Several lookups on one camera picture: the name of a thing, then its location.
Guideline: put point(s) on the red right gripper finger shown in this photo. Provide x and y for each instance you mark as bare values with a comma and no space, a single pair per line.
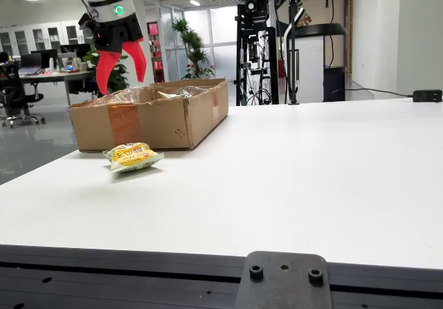
137,59

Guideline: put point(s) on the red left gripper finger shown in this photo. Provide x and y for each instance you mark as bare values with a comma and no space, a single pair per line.
105,68

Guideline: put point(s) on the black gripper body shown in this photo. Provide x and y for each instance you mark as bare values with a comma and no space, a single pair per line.
116,33

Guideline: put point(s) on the yellow green snack packet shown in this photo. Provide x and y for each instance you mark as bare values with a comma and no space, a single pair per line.
133,156

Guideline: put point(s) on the broad-leaf potted plant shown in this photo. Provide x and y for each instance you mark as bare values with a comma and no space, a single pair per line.
119,77

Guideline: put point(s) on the red display shelf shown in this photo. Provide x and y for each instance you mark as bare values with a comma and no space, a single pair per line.
155,52

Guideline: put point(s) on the crumpled clear plastic bag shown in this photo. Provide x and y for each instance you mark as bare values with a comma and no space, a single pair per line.
129,94

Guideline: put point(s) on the grey office desk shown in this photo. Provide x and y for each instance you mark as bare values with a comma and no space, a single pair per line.
52,77

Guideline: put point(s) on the tall slender potted plant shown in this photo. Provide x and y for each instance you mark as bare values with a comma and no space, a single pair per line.
194,45

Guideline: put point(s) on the large black computer monitor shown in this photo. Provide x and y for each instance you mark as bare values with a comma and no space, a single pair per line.
48,55

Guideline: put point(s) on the flat clear plastic bag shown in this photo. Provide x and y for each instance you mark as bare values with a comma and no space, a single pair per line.
187,91

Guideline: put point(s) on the open cardboard box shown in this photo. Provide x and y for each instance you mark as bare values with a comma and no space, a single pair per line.
162,125

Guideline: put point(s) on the small black computer monitor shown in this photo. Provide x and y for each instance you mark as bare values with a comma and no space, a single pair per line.
30,60

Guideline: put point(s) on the black office chair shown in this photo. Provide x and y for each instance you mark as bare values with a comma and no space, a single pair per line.
14,94

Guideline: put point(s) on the black equipment rack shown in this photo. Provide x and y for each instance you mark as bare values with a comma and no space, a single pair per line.
254,56

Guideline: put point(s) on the black pole stand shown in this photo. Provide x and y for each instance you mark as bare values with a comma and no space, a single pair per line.
293,63

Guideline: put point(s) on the white kiosk with black top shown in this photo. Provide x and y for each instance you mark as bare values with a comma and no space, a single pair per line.
311,66

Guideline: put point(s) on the black metal mounting plate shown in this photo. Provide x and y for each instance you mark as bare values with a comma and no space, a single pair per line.
284,284

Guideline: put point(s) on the black power adapter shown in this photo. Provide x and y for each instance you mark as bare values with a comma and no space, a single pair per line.
427,96

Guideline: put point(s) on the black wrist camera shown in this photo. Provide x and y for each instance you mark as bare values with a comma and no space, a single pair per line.
88,20

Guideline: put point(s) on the white glass-door wall cabinets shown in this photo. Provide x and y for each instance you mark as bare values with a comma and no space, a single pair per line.
52,33

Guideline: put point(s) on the dark aluminium frame rail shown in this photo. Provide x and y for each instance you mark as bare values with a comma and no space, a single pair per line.
104,278

